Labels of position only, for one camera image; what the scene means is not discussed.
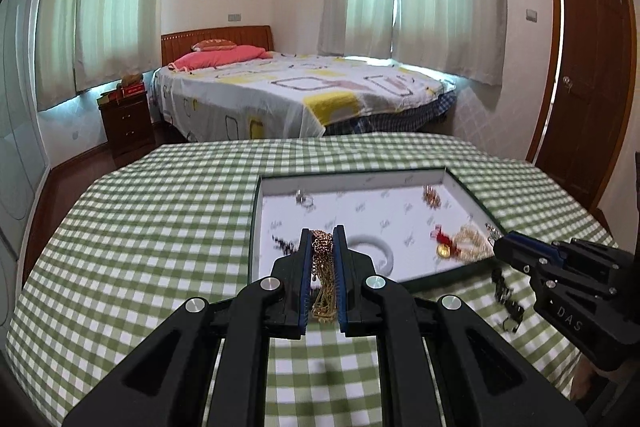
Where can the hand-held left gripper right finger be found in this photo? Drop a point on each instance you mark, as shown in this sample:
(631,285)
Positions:
(341,277)

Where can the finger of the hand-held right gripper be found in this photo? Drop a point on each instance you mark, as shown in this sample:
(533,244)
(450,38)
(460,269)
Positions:
(520,253)
(590,248)

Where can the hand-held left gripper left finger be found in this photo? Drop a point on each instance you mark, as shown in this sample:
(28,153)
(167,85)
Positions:
(302,277)

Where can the silver crystal brooch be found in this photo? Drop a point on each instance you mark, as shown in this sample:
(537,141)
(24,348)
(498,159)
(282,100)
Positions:
(492,232)

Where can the white jade bangle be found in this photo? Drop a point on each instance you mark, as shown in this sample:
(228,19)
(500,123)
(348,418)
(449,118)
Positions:
(380,252)

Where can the white shallow tray box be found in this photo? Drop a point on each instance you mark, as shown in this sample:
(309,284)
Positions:
(360,222)

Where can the red knot gold charm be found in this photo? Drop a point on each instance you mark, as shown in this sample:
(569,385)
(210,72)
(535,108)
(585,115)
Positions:
(445,246)

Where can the gold pearl flower brooch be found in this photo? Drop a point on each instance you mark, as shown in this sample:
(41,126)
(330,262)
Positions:
(431,197)

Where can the black hair clips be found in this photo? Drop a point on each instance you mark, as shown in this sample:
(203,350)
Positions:
(501,287)

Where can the green checked tablecloth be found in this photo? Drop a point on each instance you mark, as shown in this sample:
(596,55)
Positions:
(150,232)

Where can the metal door knob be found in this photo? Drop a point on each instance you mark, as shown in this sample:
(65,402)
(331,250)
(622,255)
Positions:
(567,82)

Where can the brown wooden door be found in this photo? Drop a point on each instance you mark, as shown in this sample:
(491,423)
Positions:
(595,72)

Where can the patterned bedspread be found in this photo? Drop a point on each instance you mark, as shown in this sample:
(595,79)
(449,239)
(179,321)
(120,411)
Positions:
(300,92)

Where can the dark wooden nightstand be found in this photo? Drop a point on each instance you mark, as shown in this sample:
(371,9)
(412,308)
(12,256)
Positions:
(126,124)

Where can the pink pillow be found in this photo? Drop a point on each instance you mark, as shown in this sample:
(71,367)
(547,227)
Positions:
(215,56)

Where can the orange cushion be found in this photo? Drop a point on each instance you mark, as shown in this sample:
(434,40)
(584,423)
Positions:
(212,43)

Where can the red box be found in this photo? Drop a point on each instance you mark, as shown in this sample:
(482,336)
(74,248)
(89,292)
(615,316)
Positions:
(131,91)

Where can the wooden bed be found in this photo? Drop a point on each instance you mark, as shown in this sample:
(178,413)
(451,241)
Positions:
(215,34)

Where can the brown plush toy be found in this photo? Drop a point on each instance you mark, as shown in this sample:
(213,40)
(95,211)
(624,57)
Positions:
(131,80)

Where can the wall light switch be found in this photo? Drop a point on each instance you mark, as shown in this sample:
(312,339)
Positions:
(531,14)

